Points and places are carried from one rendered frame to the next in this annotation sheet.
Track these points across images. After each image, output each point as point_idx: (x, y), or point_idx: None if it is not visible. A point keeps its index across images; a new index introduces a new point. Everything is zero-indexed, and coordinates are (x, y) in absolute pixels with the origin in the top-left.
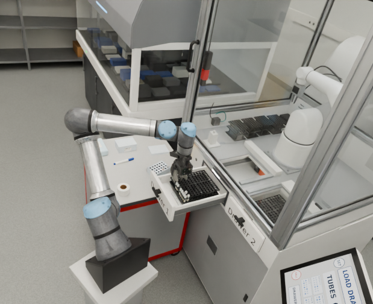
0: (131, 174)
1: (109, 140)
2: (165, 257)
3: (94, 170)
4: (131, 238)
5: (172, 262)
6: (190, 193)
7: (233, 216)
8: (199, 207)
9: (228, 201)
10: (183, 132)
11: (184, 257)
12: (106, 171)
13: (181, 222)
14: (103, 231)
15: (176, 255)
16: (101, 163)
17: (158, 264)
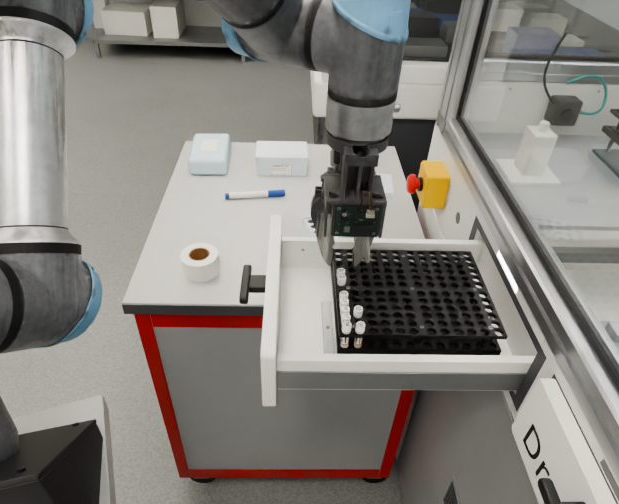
0: (255, 230)
1: (254, 146)
2: (347, 478)
3: (2, 145)
4: (77, 429)
5: (360, 500)
6: (374, 321)
7: (542, 471)
8: (397, 383)
9: (533, 398)
10: (336, 8)
11: (395, 498)
12: (198, 209)
13: (385, 405)
14: None
15: (377, 483)
16: (39, 127)
17: (323, 492)
